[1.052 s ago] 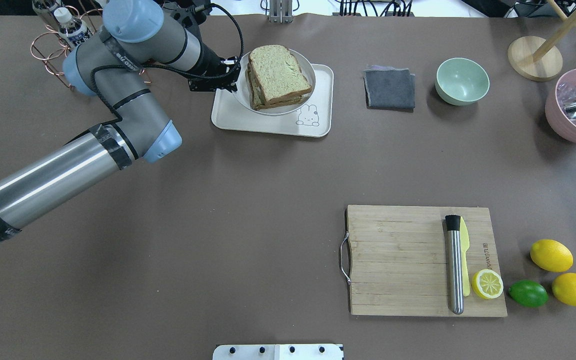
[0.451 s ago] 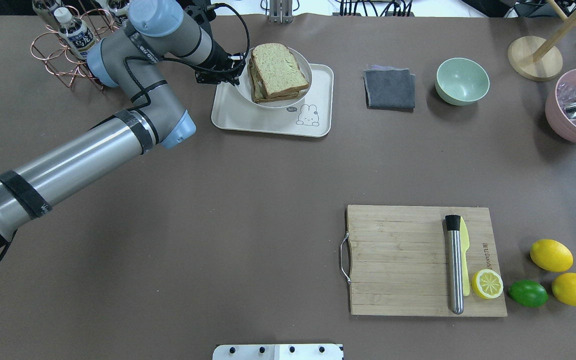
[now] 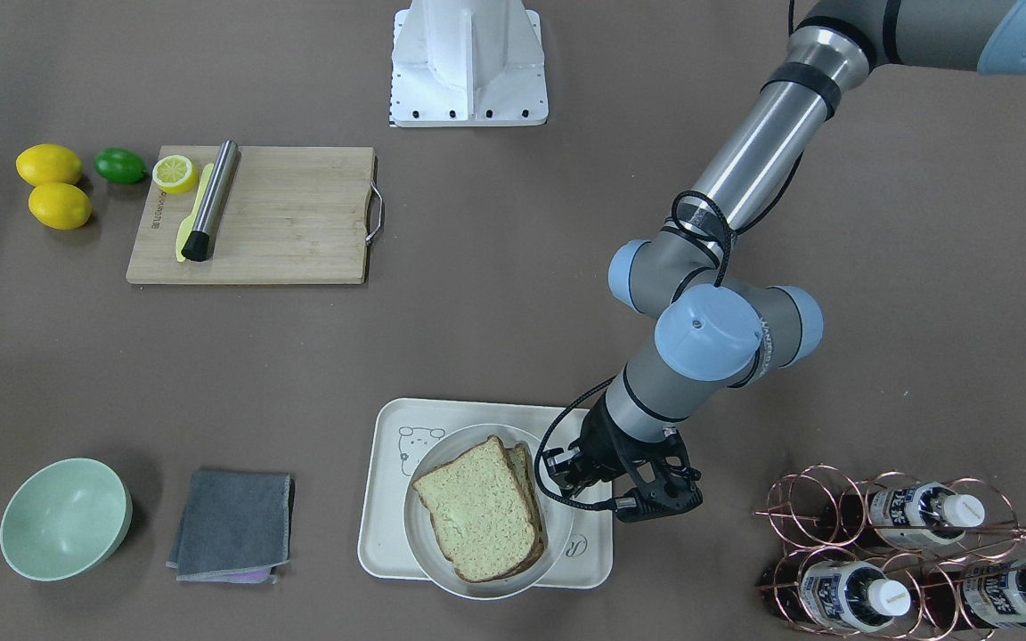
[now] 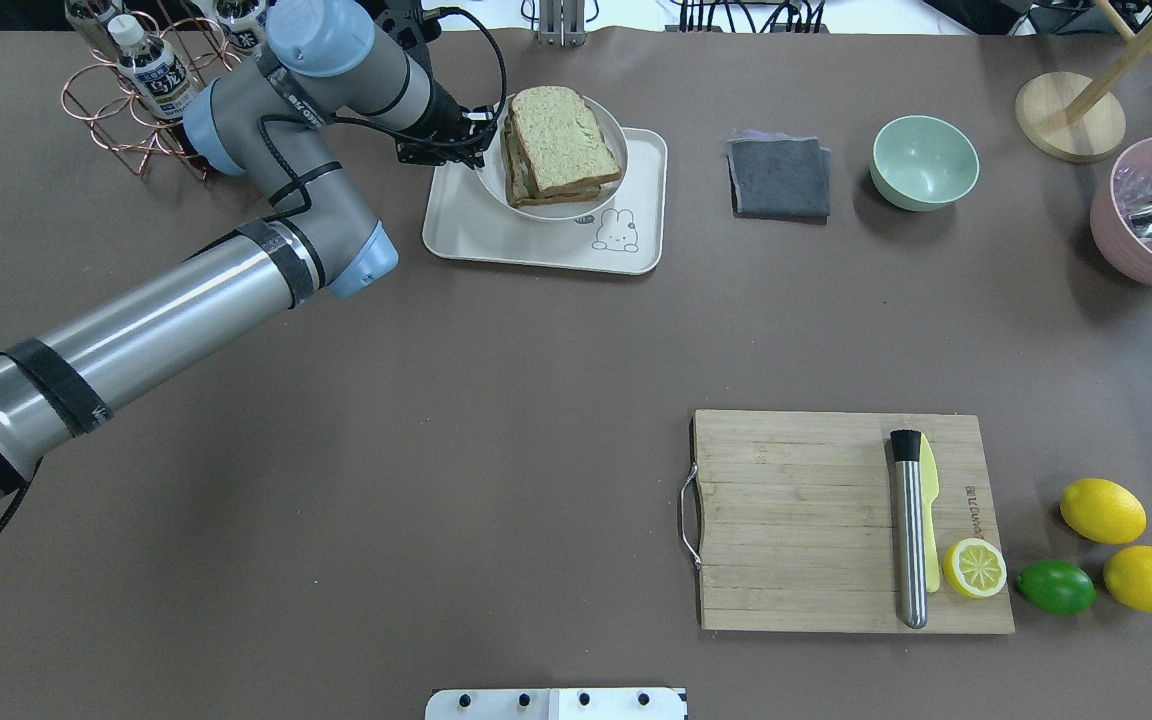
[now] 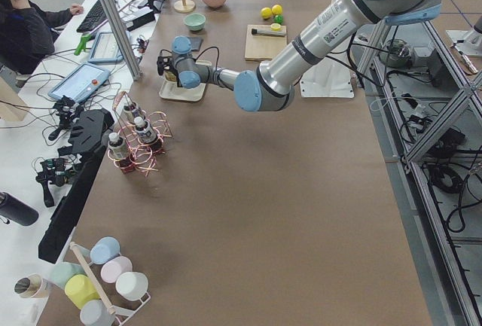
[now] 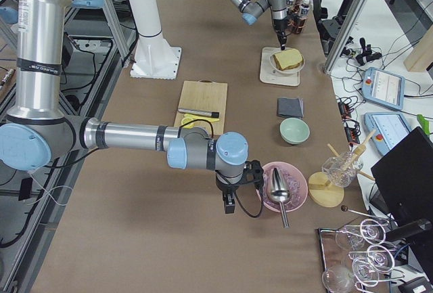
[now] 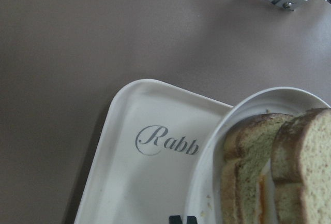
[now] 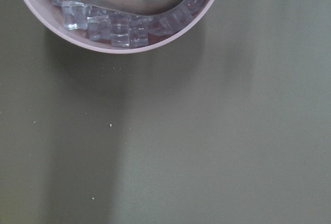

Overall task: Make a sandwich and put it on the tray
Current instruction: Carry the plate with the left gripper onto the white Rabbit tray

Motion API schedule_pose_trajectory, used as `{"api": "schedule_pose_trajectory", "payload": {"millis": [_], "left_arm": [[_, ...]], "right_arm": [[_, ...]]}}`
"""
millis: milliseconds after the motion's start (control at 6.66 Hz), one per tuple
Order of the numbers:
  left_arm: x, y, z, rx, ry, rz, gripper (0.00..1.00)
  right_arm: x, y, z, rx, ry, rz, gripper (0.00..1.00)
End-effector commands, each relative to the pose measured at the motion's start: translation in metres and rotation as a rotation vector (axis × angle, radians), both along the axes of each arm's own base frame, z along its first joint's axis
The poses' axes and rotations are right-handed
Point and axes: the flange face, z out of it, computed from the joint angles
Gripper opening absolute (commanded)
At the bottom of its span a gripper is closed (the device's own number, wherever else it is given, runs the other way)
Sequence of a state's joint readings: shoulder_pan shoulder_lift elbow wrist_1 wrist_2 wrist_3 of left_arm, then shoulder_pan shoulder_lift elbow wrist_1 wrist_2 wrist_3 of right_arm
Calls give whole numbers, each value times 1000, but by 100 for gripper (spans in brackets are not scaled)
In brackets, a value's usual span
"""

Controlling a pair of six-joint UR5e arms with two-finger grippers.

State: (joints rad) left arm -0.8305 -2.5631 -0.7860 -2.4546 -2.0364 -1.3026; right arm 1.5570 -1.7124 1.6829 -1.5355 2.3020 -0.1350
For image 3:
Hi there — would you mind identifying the lemon half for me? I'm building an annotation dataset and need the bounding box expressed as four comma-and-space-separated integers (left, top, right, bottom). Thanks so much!
151, 154, 200, 194

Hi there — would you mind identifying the cream rabbit tray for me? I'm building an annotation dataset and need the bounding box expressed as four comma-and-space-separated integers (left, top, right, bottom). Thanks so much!
358, 398, 614, 589

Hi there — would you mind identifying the tea bottle upper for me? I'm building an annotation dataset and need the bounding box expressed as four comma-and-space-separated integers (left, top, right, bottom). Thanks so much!
838, 482, 986, 551

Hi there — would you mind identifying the green lime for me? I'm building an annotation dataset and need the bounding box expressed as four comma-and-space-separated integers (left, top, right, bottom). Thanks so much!
94, 147, 148, 185

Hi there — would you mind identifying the tea bottle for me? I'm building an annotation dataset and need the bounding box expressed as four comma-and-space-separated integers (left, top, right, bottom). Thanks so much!
923, 560, 1026, 630
838, 482, 986, 551
757, 559, 912, 633

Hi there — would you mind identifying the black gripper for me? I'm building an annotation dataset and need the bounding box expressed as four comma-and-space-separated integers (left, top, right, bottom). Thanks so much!
542, 394, 656, 499

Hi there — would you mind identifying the steel muddler black tip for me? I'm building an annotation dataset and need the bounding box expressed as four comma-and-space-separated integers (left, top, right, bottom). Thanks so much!
183, 139, 240, 261

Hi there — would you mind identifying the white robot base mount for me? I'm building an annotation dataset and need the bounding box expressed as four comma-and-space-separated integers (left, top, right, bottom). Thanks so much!
388, 1, 550, 127

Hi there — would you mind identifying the grey folded cloth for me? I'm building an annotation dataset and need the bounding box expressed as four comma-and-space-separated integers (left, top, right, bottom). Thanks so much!
166, 469, 295, 585

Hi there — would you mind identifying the mint green bowl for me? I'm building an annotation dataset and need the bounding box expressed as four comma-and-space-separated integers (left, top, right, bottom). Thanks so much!
0, 458, 132, 580

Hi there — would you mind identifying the yellow plastic knife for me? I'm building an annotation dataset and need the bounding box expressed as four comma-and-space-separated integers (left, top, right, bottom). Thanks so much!
175, 164, 215, 263

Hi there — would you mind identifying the black camera mount wrist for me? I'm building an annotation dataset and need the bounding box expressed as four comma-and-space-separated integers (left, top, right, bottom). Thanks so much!
611, 427, 702, 523

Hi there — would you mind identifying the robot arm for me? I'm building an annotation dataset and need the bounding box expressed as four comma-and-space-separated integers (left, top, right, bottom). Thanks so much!
532, 1, 1026, 523

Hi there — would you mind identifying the copper wire bottle rack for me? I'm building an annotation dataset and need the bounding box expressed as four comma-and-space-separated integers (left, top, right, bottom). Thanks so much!
757, 464, 1026, 640

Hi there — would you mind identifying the bamboo cutting board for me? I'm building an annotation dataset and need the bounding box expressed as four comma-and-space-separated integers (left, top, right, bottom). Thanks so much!
126, 146, 376, 285

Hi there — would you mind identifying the yellow lemon lower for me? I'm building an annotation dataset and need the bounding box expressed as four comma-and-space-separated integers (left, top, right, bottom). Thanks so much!
28, 183, 93, 231

